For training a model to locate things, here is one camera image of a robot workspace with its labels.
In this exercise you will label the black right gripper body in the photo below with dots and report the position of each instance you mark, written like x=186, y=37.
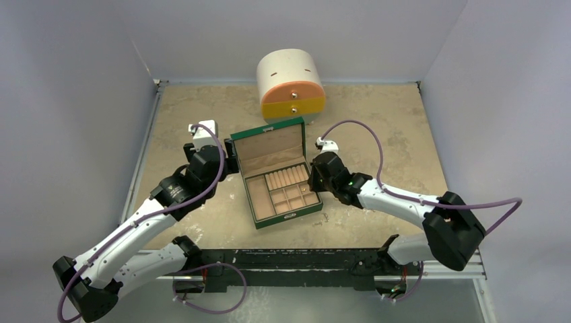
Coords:
x=315, y=173

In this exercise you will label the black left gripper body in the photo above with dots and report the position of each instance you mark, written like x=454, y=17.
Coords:
x=231, y=167

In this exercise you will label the green jewelry tray insert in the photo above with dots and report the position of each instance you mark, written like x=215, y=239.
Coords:
x=276, y=196

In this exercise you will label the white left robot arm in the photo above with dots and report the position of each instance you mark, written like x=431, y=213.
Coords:
x=96, y=280

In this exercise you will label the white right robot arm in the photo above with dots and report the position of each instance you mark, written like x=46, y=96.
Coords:
x=451, y=232

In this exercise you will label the green jewelry box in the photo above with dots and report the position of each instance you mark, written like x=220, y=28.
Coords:
x=270, y=147

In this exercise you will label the small silver earring pair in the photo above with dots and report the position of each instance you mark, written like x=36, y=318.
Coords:
x=324, y=219

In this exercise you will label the white drawer cabinet orange yellow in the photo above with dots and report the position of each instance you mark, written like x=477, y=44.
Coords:
x=289, y=86

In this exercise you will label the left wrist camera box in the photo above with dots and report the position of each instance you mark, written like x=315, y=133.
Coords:
x=204, y=133

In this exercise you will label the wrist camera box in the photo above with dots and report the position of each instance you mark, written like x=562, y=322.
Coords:
x=204, y=133
x=324, y=145

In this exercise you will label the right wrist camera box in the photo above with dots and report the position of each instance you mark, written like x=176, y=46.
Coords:
x=324, y=145

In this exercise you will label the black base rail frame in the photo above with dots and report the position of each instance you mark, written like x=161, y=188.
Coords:
x=362, y=269

